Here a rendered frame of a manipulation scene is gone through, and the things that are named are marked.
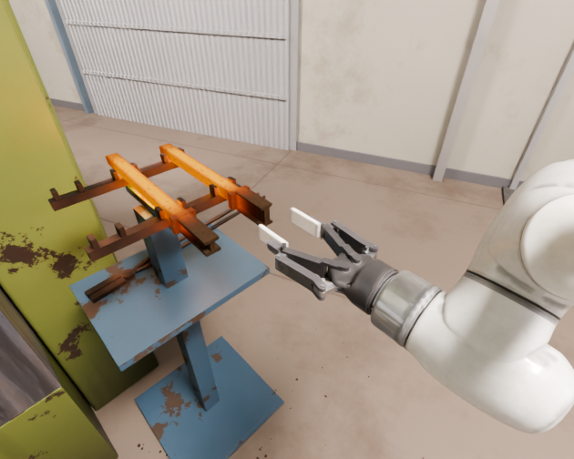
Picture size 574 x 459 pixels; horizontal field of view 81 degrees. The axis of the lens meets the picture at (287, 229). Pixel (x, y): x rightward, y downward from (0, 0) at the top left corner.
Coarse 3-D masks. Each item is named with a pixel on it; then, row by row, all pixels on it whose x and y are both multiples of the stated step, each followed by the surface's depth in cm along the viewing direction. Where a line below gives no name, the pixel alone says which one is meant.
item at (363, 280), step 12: (360, 264) 50; (372, 264) 46; (384, 264) 46; (336, 276) 48; (348, 276) 48; (360, 276) 45; (372, 276) 44; (384, 276) 44; (348, 288) 46; (360, 288) 45; (372, 288) 44; (360, 300) 45; (372, 300) 44
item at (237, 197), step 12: (168, 144) 84; (168, 156) 82; (180, 156) 79; (192, 168) 74; (204, 168) 74; (204, 180) 72; (216, 180) 69; (228, 180) 69; (228, 192) 65; (240, 192) 64; (252, 192) 64; (240, 204) 66; (252, 204) 61; (264, 204) 60; (252, 216) 64; (264, 216) 61
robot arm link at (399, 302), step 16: (400, 272) 44; (384, 288) 42; (400, 288) 42; (416, 288) 41; (432, 288) 41; (384, 304) 42; (400, 304) 41; (416, 304) 40; (384, 320) 42; (400, 320) 40; (416, 320) 40; (400, 336) 41
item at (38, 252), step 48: (0, 0) 62; (0, 48) 64; (0, 96) 67; (0, 144) 71; (48, 144) 77; (0, 192) 74; (48, 192) 81; (0, 240) 78; (48, 240) 86; (48, 288) 91; (48, 336) 97; (96, 336) 109; (96, 384) 118
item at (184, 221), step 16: (112, 160) 77; (128, 176) 71; (144, 176) 71; (144, 192) 67; (160, 192) 66; (176, 208) 61; (176, 224) 58; (192, 224) 57; (192, 240) 57; (208, 240) 53; (208, 256) 55
